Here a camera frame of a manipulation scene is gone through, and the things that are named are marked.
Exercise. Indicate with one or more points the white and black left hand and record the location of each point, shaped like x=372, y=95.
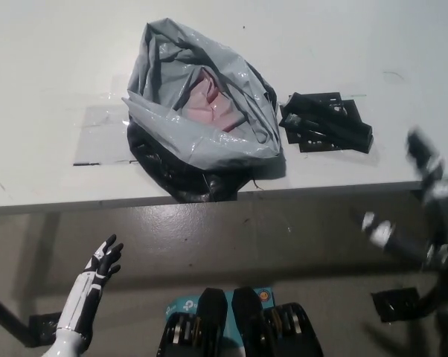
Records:
x=85, y=294

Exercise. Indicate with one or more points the white and black right hand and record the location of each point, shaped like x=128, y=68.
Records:
x=438, y=201

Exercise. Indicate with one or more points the black stapler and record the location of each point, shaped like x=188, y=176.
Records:
x=333, y=126

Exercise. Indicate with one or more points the grey and black plastic bag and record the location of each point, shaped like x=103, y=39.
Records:
x=216, y=148

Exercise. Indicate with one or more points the pink item inside bag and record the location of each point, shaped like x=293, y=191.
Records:
x=213, y=108

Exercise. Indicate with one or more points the black table leg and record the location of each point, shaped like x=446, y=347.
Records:
x=4, y=314

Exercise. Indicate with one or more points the teal TP-Link box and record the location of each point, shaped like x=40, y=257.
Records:
x=183, y=306

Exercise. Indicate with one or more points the clear tape patch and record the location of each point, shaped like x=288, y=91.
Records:
x=97, y=134

